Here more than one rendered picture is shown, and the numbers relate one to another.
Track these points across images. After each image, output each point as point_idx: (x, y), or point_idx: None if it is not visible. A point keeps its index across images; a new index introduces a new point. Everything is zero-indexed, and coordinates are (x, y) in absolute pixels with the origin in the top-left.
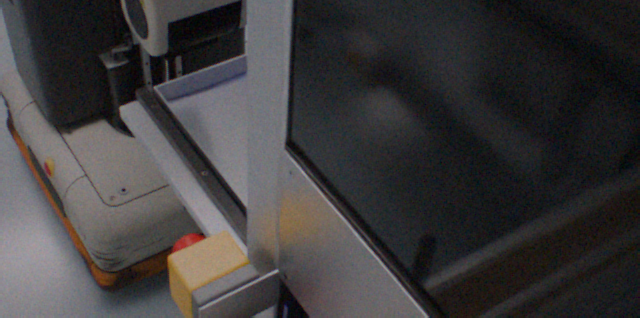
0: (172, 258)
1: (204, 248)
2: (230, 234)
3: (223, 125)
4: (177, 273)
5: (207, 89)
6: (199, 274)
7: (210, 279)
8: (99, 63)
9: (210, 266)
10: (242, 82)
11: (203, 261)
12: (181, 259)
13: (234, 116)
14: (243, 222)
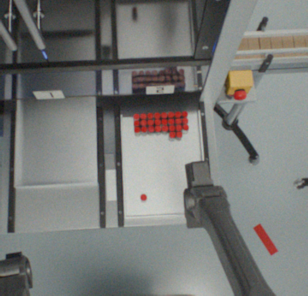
0: (252, 83)
1: (240, 82)
2: (207, 132)
3: (184, 187)
4: (252, 78)
5: (181, 213)
6: (246, 73)
7: (243, 70)
8: None
9: (242, 74)
10: (163, 210)
11: (243, 77)
12: (249, 81)
13: (177, 190)
14: (203, 129)
